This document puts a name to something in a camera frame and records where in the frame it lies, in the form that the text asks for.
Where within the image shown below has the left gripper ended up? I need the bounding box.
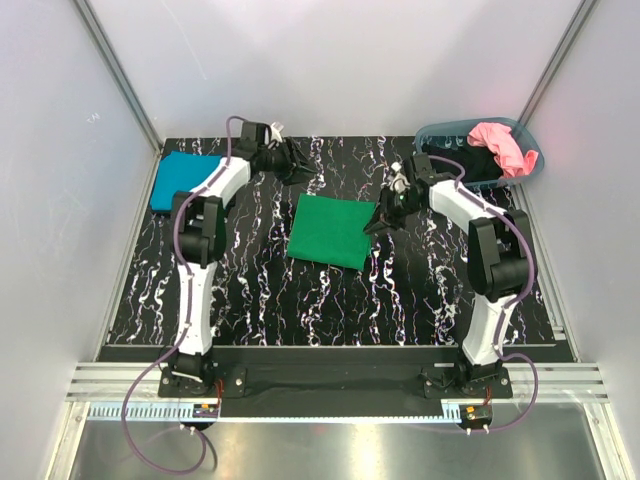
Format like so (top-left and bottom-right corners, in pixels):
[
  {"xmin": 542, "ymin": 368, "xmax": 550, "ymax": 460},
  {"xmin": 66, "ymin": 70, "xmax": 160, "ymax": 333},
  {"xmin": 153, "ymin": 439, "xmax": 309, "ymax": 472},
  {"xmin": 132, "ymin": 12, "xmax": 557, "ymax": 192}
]
[{"xmin": 257, "ymin": 137, "xmax": 317, "ymax": 186}]

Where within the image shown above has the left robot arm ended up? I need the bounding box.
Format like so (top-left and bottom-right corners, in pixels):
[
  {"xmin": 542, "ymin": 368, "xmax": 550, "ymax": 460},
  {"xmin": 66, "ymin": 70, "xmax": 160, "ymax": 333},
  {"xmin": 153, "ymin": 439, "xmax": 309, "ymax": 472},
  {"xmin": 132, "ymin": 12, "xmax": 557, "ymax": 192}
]
[{"xmin": 161, "ymin": 120, "xmax": 315, "ymax": 396}]

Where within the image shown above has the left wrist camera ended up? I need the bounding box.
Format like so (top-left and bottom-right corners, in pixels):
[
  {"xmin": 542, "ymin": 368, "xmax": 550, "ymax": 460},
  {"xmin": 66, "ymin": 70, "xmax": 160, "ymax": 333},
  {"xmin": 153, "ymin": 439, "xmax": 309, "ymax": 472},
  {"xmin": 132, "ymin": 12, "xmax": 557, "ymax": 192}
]
[{"xmin": 267, "ymin": 122, "xmax": 284, "ymax": 149}]

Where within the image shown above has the pink t-shirt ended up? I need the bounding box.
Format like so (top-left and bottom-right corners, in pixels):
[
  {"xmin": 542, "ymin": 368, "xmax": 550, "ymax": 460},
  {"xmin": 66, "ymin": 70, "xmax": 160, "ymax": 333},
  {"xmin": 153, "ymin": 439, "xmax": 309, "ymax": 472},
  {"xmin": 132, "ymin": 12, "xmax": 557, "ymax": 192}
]
[{"xmin": 467, "ymin": 122, "xmax": 539, "ymax": 179}]

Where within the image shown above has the black t-shirt in basket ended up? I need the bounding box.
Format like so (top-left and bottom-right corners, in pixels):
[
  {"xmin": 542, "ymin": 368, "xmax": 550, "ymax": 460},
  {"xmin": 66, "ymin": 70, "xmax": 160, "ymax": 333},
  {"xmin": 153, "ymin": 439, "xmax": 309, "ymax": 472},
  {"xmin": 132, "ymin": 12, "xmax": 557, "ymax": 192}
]
[{"xmin": 422, "ymin": 144, "xmax": 503, "ymax": 184}]

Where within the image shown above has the folded blue t-shirt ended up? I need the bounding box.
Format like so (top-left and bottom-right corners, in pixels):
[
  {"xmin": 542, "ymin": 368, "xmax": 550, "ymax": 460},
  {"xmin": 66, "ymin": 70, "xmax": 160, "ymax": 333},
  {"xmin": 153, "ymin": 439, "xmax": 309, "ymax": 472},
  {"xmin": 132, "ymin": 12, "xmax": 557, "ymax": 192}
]
[{"xmin": 149, "ymin": 151, "xmax": 222, "ymax": 214}]

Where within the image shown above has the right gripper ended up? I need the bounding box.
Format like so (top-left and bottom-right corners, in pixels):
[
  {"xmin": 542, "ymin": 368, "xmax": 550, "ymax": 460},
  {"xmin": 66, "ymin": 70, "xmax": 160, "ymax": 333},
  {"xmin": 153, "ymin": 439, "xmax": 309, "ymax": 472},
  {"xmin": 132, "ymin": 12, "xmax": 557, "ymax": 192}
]
[{"xmin": 363, "ymin": 186, "xmax": 424, "ymax": 237}]

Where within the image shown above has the slotted cable duct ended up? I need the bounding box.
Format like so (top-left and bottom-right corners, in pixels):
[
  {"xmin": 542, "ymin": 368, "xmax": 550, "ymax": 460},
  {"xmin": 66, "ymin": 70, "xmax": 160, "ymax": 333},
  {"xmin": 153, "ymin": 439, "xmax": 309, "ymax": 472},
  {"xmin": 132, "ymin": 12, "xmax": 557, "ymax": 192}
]
[{"xmin": 88, "ymin": 400, "xmax": 461, "ymax": 424}]

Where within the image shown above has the blue plastic basket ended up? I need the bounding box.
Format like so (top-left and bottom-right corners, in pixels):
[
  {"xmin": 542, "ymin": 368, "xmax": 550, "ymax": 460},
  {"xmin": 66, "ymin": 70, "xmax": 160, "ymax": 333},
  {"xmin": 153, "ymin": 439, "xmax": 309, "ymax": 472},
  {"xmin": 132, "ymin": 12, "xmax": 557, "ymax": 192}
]
[{"xmin": 414, "ymin": 117, "xmax": 545, "ymax": 189}]

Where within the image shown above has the green t-shirt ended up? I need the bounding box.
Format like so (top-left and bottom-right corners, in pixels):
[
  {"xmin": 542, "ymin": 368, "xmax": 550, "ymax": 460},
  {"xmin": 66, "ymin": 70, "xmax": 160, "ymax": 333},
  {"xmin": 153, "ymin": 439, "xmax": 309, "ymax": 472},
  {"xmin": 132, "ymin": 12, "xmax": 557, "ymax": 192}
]
[{"xmin": 287, "ymin": 194, "xmax": 375, "ymax": 271}]

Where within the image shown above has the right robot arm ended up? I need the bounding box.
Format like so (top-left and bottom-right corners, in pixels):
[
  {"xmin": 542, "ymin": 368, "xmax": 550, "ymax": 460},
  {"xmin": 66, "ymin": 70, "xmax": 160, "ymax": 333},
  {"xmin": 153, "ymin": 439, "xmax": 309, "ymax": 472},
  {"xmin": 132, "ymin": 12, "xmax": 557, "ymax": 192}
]
[{"xmin": 363, "ymin": 154, "xmax": 537, "ymax": 397}]

